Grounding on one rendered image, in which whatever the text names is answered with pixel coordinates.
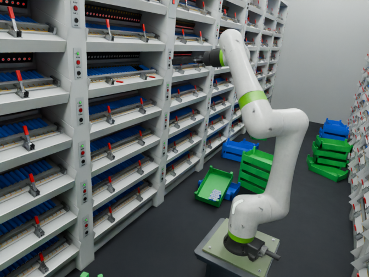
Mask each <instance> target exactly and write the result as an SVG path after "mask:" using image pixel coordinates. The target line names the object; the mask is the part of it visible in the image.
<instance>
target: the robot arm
mask: <svg viewBox="0 0 369 277"><path fill-rule="evenodd" d="M219 46H220V48H217V46H215V49H212V50H211V51H208V52H205V53H204V55H203V56H197V57H193V58H180V59H172V60H171V61H172V65H176V64H188V63H200V64H201V63H204V65H205V66H207V67H208V66H212V67H213V68H215V67H217V69H218V67H229V69H230V71H231V75H232V78H233V82H234V86H235V89H236V94H237V99H238V104H239V108H240V111H241V115H242V118H243V121H244V125H245V128H246V130H247V132H248V134H249V135H250V136H252V137H254V138H256V139H266V138H270V137H276V143H275V151H274V155H273V161H272V167H271V171H270V175H269V179H268V182H267V185H266V189H265V192H264V193H262V194H257V195H238V196H236V197H235V198H234V199H233V200H232V204H231V210H230V217H229V221H228V233H227V234H226V235H225V237H224V238H223V245H224V247H225V248H226V250H228V251H229V252H231V253H232V254H235V255H237V256H243V257H244V256H248V258H249V260H250V261H252V262H253V261H255V260H257V259H258V258H259V257H261V258H262V257H263V256H265V255H268V256H270V257H272V258H273V259H275V260H277V261H279V260H280V258H281V256H279V255H277V254H275V253H273V252H271V251H269V250H268V247H267V246H265V242H264V241H262V240H260V239H258V238H257V237H255V235H256V231H257V228H258V225H259V224H263V223H268V222H271V221H277V220H281V219H283V218H285V217H286V216H287V214H288V212H289V205H290V192H291V187H292V180H293V175H294V169H295V165H296V162H297V158H298V154H299V151H300V148H301V144H302V142H303V139H304V136H305V134H306V131H307V129H308V126H309V119H308V117H307V115H306V114H305V113H304V112H303V111H302V110H300V109H296V108H289V109H272V108H271V106H270V104H269V101H268V99H267V97H266V95H265V93H264V91H263V89H262V87H261V86H260V84H259V82H258V80H257V78H256V76H255V74H254V72H253V70H252V68H251V65H250V63H249V59H250V52H249V50H248V48H247V47H246V45H245V44H244V42H243V39H242V35H241V34H240V33H239V32H238V31H237V30H235V29H228V30H225V31H224V32H223V33H222V34H221V35H220V38H219Z"/></svg>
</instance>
